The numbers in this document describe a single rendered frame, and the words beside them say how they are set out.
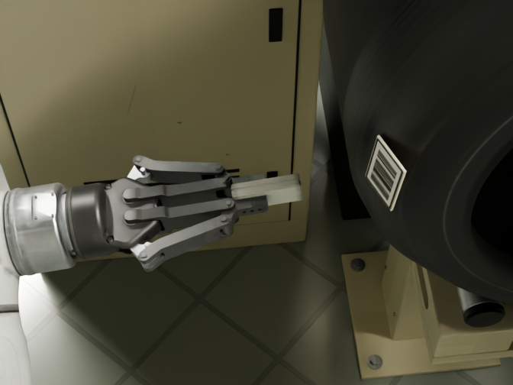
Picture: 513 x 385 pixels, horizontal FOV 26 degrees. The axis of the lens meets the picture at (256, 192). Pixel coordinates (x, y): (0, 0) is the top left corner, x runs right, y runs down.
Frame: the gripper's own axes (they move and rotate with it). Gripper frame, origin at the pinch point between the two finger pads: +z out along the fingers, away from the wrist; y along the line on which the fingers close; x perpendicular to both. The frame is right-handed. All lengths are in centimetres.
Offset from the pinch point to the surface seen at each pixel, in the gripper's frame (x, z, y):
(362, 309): 103, 9, 34
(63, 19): 25, -28, 50
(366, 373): 103, 8, 21
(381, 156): -19.1, 10.8, -10.2
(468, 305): 13.9, 18.9, -9.5
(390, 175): -18.3, 11.2, -11.6
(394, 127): -22.0, 12.0, -9.5
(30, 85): 38, -37, 50
